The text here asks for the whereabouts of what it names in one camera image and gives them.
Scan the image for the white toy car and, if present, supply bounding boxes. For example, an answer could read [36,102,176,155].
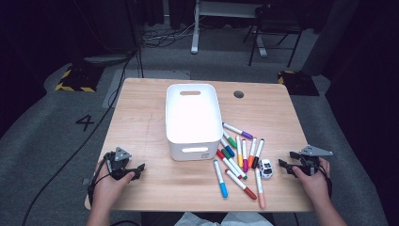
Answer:
[259,158,274,180]

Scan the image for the bundle of floor cables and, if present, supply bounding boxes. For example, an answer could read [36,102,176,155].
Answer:
[139,18,201,49]

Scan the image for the left hand-held gripper black cable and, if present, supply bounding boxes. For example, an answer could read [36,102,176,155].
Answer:
[87,151,141,226]

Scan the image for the person's light grey trousers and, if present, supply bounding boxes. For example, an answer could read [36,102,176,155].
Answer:
[173,211,271,226]

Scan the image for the black cap marker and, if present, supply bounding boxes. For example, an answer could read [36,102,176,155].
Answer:
[251,137,265,170]

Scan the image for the brick red cap marker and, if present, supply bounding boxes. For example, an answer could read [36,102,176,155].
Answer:
[224,168,258,202]

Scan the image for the white plastic bin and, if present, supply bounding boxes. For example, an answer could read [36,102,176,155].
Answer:
[165,83,224,162]

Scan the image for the pink cap marker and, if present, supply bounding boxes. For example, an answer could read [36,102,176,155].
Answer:
[253,167,266,210]

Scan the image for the black metal chair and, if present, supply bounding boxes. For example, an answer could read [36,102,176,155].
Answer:
[243,4,304,69]

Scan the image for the large black yellow striped base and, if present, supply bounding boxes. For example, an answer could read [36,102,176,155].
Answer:
[55,64,106,93]

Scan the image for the person's right hand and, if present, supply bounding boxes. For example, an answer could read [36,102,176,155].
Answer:
[291,155,332,209]

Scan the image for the long black floor cable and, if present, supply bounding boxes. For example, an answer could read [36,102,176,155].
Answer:
[22,50,139,226]

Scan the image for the black stand pole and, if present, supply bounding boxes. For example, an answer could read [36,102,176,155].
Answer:
[125,0,145,79]

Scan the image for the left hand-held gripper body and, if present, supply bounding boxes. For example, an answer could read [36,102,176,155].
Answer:
[103,146,133,181]

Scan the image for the purple cap marker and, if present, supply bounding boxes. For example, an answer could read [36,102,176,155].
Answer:
[222,121,254,140]

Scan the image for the dark blue cap marker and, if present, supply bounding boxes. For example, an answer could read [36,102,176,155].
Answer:
[219,137,236,158]

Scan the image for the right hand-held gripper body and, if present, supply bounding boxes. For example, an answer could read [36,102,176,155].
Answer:
[296,144,334,177]

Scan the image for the magenta cap marker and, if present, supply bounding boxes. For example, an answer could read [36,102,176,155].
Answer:
[241,138,250,173]

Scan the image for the light blue cap marker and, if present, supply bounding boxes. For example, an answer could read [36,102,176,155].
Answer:
[213,158,230,200]

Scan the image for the light green cap marker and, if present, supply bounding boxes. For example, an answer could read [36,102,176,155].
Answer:
[222,130,238,149]

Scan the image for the small black yellow striped base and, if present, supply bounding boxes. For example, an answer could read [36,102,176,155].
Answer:
[277,70,320,97]

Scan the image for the person's left hand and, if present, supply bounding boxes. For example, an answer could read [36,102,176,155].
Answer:
[91,159,136,212]

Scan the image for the orange cap marker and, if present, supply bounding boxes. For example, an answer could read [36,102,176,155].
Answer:
[247,137,258,170]

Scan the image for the yellow cap marker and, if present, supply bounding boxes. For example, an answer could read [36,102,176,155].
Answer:
[234,135,245,169]

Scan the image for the white desk frame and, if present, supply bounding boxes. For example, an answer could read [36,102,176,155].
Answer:
[190,0,269,58]

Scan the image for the dark green cap marker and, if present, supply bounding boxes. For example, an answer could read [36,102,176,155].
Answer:
[221,148,248,181]

